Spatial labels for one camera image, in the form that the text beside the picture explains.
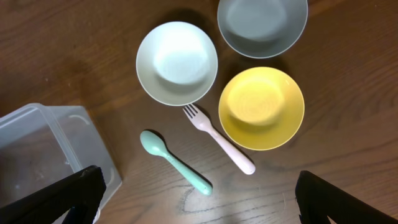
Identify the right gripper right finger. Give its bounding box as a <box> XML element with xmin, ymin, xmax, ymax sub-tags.
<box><xmin>295</xmin><ymin>170</ymin><xmax>397</xmax><ymax>224</ymax></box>

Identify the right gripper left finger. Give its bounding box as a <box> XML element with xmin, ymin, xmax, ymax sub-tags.
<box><xmin>1</xmin><ymin>166</ymin><xmax>106</xmax><ymax>224</ymax></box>

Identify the clear plastic container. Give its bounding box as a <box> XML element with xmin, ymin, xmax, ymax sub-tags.
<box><xmin>1</xmin><ymin>103</ymin><xmax>122</xmax><ymax>223</ymax></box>

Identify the mint green spoon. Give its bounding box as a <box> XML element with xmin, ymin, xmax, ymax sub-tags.
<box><xmin>140</xmin><ymin>131</ymin><xmax>213</xmax><ymax>196</ymax></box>

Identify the yellow bowl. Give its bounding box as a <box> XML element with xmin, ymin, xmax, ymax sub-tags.
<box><xmin>218</xmin><ymin>67</ymin><xmax>305</xmax><ymax>151</ymax></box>

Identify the white bowl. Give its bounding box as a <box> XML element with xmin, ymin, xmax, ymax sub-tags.
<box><xmin>136</xmin><ymin>21</ymin><xmax>218</xmax><ymax>106</ymax></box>

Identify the grey bowl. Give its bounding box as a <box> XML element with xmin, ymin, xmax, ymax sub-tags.
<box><xmin>217</xmin><ymin>0</ymin><xmax>308</xmax><ymax>59</ymax></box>

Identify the pink fork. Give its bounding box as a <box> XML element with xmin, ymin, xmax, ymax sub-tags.
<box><xmin>183</xmin><ymin>104</ymin><xmax>256</xmax><ymax>175</ymax></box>

